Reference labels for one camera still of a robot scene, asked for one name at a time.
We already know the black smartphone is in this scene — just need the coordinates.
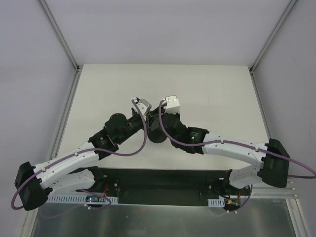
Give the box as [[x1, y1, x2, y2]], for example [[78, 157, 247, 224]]
[[146, 107, 160, 132]]

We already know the black phone stand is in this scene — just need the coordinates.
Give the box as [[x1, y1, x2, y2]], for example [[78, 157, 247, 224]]
[[147, 128, 167, 144]]

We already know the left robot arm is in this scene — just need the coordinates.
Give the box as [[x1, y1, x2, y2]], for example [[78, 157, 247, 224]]
[[11, 109, 151, 211]]

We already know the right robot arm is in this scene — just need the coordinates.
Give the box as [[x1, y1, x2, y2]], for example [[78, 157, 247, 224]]
[[158, 112, 290, 195]]

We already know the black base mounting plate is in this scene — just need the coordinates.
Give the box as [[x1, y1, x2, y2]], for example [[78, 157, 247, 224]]
[[88, 168, 250, 206]]

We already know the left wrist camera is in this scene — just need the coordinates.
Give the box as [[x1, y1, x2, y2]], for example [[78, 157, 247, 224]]
[[131, 97, 152, 116]]

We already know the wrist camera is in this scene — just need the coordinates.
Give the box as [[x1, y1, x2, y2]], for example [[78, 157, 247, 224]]
[[131, 97, 152, 116], [161, 95, 180, 114]]

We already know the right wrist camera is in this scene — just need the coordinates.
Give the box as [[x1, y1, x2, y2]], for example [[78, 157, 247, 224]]
[[161, 95, 180, 114]]

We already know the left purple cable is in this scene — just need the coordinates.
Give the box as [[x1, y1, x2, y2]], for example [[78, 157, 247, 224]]
[[11, 98, 149, 210]]

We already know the left aluminium frame post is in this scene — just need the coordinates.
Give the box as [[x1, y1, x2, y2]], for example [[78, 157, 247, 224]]
[[37, 0, 82, 74]]

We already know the aluminium frame post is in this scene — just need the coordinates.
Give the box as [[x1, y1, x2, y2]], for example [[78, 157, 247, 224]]
[[249, 0, 299, 75], [37, 0, 82, 74]]

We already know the right white cable duct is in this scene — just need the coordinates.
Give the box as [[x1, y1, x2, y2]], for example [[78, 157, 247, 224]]
[[207, 197, 240, 208]]

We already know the white cable duct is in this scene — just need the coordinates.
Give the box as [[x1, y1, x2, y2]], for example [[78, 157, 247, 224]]
[[47, 194, 119, 205], [207, 197, 240, 208]]

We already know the left white cable duct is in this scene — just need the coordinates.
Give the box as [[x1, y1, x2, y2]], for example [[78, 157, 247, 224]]
[[47, 194, 119, 205]]

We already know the right aluminium frame post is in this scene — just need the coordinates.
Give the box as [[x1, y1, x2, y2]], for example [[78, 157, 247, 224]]
[[249, 0, 299, 75]]

